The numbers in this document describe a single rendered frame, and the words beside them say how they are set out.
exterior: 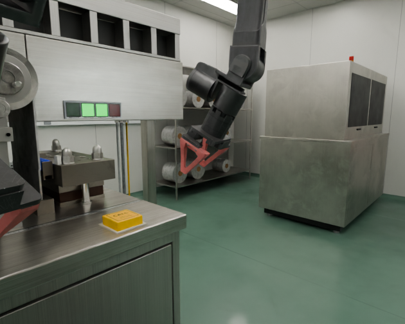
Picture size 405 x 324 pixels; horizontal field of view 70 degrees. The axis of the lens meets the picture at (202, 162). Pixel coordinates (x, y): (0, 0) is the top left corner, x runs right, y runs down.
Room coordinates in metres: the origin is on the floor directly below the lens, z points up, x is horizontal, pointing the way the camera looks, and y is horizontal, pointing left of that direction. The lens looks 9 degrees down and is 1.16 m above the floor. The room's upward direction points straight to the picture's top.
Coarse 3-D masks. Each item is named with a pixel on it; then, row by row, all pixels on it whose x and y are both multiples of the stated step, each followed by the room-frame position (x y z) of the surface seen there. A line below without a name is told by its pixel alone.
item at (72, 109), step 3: (69, 105) 1.14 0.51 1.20; (72, 105) 1.15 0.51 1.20; (75, 105) 1.16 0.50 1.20; (78, 105) 1.17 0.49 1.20; (69, 108) 1.14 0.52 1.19; (72, 108) 1.15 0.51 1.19; (75, 108) 1.16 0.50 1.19; (78, 108) 1.17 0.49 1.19; (69, 111) 1.14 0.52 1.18; (72, 111) 1.15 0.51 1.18; (75, 111) 1.16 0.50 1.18; (78, 111) 1.17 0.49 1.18; (69, 114) 1.14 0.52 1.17; (72, 114) 1.15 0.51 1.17; (75, 114) 1.16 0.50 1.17; (78, 114) 1.17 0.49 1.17
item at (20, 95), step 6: (6, 54) 0.72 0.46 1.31; (6, 60) 0.71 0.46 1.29; (12, 60) 0.72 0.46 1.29; (18, 60) 0.73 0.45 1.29; (18, 66) 0.73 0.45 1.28; (24, 66) 0.74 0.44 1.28; (24, 72) 0.74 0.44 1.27; (24, 78) 0.74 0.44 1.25; (30, 78) 0.75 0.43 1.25; (24, 84) 0.74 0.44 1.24; (30, 84) 0.75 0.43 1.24; (24, 90) 0.74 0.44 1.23; (0, 96) 0.70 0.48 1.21; (6, 96) 0.71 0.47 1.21; (12, 96) 0.72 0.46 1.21; (18, 96) 0.73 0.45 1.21; (24, 96) 0.74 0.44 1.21; (12, 102) 0.72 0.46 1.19
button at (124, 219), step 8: (104, 216) 0.67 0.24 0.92; (112, 216) 0.66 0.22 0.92; (120, 216) 0.66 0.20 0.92; (128, 216) 0.66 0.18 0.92; (136, 216) 0.67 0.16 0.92; (104, 224) 0.66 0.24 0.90; (112, 224) 0.64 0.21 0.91; (120, 224) 0.63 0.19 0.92; (128, 224) 0.64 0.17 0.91; (136, 224) 0.66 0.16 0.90
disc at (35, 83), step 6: (12, 54) 0.73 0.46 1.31; (18, 54) 0.74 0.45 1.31; (24, 60) 0.75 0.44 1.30; (30, 66) 0.75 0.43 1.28; (30, 72) 0.75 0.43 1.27; (36, 78) 0.76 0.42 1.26; (36, 84) 0.76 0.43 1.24; (30, 90) 0.75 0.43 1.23; (36, 90) 0.76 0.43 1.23; (30, 96) 0.75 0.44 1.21; (18, 102) 0.73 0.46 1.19; (24, 102) 0.74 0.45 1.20; (12, 108) 0.72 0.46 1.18; (18, 108) 0.73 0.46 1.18
